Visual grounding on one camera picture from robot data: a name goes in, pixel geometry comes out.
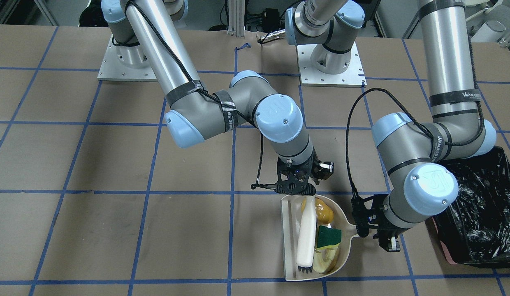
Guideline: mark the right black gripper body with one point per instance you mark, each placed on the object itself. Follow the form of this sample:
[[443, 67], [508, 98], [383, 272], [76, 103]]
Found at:
[[319, 169]]

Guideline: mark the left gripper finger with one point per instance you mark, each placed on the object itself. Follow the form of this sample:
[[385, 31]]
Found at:
[[389, 243], [362, 228]]

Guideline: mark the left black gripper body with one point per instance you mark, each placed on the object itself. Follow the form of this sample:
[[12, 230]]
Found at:
[[387, 230]]

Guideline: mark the cream plastic dustpan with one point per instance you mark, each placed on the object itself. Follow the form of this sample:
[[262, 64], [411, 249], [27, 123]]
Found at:
[[316, 237]]

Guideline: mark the green yellow sponge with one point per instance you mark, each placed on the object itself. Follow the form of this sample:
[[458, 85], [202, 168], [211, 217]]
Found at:
[[328, 238]]

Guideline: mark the yellow potato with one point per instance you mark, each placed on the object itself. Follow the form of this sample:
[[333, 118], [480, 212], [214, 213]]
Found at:
[[318, 214]]

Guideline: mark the pale melon slice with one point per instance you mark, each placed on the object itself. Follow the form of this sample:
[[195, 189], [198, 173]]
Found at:
[[324, 260]]

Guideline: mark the cream hand brush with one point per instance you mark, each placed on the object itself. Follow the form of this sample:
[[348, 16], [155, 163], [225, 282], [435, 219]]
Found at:
[[306, 240]]

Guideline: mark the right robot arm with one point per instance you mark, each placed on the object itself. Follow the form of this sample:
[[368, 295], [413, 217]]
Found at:
[[196, 115]]

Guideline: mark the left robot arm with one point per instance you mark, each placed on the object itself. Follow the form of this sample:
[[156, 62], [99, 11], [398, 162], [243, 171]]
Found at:
[[410, 150]]

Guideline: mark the black lined trash bin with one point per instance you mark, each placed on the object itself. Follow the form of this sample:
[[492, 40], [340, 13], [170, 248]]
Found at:
[[475, 229]]

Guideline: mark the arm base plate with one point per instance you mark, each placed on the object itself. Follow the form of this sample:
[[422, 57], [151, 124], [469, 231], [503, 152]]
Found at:
[[123, 63], [319, 67]]

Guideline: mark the aluminium frame post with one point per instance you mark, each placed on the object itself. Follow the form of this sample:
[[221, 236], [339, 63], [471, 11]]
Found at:
[[236, 12]]

